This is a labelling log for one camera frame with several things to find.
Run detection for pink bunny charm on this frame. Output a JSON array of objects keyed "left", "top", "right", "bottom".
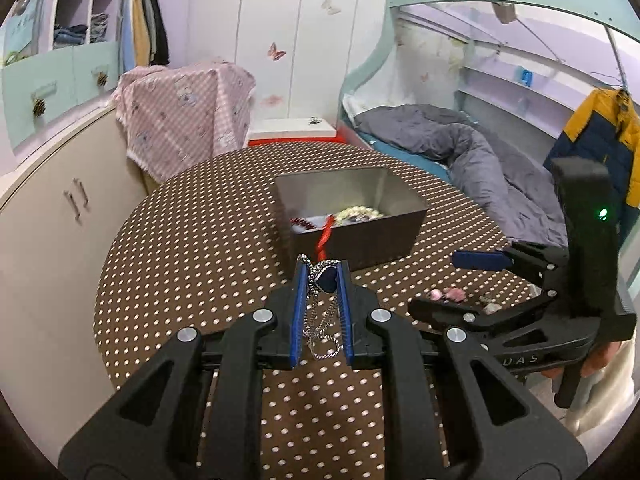
[{"left": 428, "top": 287, "right": 466, "bottom": 302}]

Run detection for red string bracelet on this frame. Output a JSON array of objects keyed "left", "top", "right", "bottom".
[{"left": 313, "top": 213, "right": 335, "bottom": 264}]

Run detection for red bead bracelet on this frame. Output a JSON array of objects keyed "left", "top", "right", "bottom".
[{"left": 290, "top": 214, "right": 327, "bottom": 232}]

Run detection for cream bead bracelet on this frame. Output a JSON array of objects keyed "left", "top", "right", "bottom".
[{"left": 332, "top": 204, "right": 386, "bottom": 226}]

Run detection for silver chain necklace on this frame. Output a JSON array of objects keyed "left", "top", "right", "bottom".
[{"left": 295, "top": 252, "right": 347, "bottom": 362}]

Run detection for person right hand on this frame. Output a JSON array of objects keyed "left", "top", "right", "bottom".
[{"left": 541, "top": 341, "right": 626, "bottom": 380}]

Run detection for dark metal storage box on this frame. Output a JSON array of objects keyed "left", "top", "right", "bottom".
[{"left": 273, "top": 167, "right": 428, "bottom": 273}]

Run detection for grey duvet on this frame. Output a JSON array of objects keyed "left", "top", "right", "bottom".
[{"left": 352, "top": 104, "right": 567, "bottom": 246}]

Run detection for brown polka dot tablecloth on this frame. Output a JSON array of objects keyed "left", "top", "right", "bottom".
[{"left": 93, "top": 142, "right": 530, "bottom": 479}]

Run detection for teal bed sheet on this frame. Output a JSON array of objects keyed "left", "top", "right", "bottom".
[{"left": 358, "top": 132, "right": 451, "bottom": 183}]

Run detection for red storage box white lid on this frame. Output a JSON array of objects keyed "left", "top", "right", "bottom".
[{"left": 245, "top": 117, "right": 347, "bottom": 146}]

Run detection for yellow navy jacket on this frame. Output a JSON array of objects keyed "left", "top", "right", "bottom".
[{"left": 544, "top": 89, "right": 640, "bottom": 244}]

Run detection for pink checkered cloth cover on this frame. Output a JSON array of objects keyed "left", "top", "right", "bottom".
[{"left": 112, "top": 61, "right": 256, "bottom": 183}]

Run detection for white wardrobe with butterflies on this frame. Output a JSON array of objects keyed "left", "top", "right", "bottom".
[{"left": 186, "top": 0, "right": 385, "bottom": 122}]

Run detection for beige low cabinet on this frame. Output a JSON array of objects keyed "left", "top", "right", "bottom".
[{"left": 1, "top": 110, "right": 146, "bottom": 462}]

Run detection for hanging clothes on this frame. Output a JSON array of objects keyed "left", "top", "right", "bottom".
[{"left": 119, "top": 0, "right": 170, "bottom": 74}]

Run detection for mint drawer unit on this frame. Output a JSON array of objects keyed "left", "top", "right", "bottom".
[{"left": 1, "top": 41, "right": 119, "bottom": 148}]

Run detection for folded jeans stack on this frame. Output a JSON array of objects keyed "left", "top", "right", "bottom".
[{"left": 53, "top": 12, "right": 108, "bottom": 49}]

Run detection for white cubby shelf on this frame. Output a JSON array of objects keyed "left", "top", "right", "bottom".
[{"left": 37, "top": 0, "right": 162, "bottom": 53}]

